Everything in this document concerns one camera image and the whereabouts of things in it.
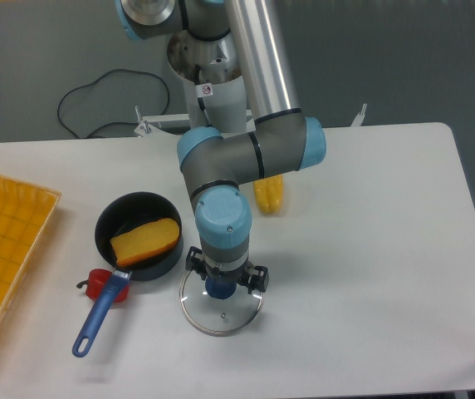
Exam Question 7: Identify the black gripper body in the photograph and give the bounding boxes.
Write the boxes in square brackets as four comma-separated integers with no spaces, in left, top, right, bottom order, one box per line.
[203,260,250,283]

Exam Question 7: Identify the white table clamp bracket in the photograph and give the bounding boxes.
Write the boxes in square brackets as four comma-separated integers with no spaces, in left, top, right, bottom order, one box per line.
[350,103,368,127]

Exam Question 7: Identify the black pot blue handle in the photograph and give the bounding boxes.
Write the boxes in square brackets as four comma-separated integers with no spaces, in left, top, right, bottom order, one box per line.
[72,192,184,357]

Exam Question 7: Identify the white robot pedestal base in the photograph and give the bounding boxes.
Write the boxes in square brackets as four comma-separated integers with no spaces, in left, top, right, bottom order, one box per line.
[135,31,252,136]

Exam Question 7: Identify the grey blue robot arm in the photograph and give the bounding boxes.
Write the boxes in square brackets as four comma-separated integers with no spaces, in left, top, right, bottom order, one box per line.
[116,1,326,299]

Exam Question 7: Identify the glass pot lid blue knob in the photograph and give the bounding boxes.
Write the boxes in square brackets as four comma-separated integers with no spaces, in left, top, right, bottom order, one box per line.
[179,271,264,337]

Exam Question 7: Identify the black cable on floor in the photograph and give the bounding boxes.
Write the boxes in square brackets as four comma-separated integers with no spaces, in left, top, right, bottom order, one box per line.
[56,68,171,140]

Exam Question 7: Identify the yellow corn cob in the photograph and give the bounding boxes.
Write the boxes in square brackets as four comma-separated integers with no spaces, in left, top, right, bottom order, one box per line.
[253,175,284,215]

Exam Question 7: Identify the red bell pepper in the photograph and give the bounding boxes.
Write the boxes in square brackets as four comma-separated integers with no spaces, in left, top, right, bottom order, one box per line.
[76,268,130,303]

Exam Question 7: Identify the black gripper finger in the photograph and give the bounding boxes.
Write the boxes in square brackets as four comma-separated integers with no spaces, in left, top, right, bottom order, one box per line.
[239,264,270,293]
[185,246,207,278]

